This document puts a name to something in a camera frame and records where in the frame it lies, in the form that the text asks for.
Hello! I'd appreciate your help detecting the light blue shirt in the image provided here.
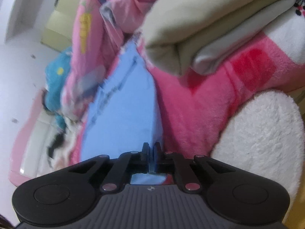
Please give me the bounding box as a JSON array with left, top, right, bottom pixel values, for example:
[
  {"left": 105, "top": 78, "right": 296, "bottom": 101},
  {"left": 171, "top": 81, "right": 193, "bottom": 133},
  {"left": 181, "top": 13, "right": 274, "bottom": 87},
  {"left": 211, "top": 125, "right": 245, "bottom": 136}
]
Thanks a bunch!
[{"left": 79, "top": 40, "right": 169, "bottom": 187}]

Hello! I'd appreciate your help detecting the black garment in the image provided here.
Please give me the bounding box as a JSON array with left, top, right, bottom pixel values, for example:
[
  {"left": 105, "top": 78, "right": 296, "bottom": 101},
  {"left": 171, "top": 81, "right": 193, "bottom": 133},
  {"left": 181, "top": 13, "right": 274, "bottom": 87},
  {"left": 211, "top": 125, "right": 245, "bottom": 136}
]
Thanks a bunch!
[{"left": 47, "top": 130, "right": 66, "bottom": 167}]

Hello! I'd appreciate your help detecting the white garment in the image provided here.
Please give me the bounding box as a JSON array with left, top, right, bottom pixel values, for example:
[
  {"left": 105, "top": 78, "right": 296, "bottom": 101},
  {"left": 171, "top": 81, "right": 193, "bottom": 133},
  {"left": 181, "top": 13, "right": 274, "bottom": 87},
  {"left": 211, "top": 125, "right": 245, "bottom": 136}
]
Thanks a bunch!
[{"left": 39, "top": 116, "right": 89, "bottom": 172}]

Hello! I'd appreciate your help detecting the pink floral bed sheet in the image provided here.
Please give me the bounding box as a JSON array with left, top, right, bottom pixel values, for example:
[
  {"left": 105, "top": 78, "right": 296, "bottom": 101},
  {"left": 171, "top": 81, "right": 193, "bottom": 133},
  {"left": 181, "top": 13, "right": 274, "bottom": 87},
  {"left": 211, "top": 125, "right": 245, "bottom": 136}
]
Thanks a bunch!
[{"left": 149, "top": 0, "right": 304, "bottom": 199}]

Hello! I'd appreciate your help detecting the pink white headboard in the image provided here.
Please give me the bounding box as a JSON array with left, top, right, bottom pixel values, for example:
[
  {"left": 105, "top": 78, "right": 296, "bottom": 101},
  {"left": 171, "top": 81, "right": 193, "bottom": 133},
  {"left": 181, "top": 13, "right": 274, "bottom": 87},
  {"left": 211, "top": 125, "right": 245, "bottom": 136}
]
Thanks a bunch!
[{"left": 9, "top": 91, "right": 57, "bottom": 187}]

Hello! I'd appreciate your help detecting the blue patterned blanket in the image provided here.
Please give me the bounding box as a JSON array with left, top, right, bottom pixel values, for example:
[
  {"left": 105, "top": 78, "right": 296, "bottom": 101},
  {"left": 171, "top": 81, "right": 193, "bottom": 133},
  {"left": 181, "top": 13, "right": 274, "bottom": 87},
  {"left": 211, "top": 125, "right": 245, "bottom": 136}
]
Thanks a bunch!
[{"left": 42, "top": 47, "right": 72, "bottom": 131}]

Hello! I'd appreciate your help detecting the folded beige garment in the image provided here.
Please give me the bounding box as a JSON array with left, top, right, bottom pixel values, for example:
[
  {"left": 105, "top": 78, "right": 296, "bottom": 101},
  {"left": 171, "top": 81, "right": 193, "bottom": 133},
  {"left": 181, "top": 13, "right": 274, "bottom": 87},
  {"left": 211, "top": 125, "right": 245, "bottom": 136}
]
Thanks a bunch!
[{"left": 142, "top": 0, "right": 295, "bottom": 76}]

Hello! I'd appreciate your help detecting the pale yellow wardrobe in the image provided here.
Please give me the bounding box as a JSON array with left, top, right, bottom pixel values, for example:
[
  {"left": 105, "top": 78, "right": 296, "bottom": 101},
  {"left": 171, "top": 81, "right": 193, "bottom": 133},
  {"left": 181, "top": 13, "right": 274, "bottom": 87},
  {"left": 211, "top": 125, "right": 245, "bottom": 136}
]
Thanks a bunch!
[{"left": 41, "top": 0, "right": 80, "bottom": 52}]

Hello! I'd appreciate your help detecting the pink patterned quilt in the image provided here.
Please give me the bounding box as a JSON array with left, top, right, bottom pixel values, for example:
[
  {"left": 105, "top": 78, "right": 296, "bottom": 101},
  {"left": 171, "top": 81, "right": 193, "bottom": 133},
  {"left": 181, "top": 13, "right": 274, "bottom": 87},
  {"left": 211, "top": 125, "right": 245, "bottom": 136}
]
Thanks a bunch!
[{"left": 61, "top": 0, "right": 156, "bottom": 121}]

